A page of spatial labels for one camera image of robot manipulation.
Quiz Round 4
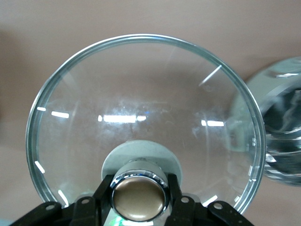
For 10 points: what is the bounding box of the steel electric cooking pot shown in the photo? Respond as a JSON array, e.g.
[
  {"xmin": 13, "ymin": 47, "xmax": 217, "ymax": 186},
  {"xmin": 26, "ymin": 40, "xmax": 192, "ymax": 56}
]
[{"xmin": 231, "ymin": 56, "xmax": 301, "ymax": 187}]

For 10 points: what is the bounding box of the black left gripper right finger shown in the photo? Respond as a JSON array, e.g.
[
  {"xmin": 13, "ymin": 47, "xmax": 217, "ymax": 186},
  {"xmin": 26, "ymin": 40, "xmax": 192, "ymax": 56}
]
[{"xmin": 164, "ymin": 173, "xmax": 253, "ymax": 226}]

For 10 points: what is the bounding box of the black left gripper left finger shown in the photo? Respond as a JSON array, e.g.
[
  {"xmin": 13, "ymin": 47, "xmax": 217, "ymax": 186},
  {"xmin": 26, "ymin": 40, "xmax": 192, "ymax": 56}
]
[{"xmin": 10, "ymin": 174, "xmax": 114, "ymax": 226}]

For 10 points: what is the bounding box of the glass pot lid with knob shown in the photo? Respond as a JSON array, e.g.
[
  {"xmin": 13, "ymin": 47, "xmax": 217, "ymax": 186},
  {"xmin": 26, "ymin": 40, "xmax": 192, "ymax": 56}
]
[{"xmin": 25, "ymin": 33, "xmax": 267, "ymax": 223}]

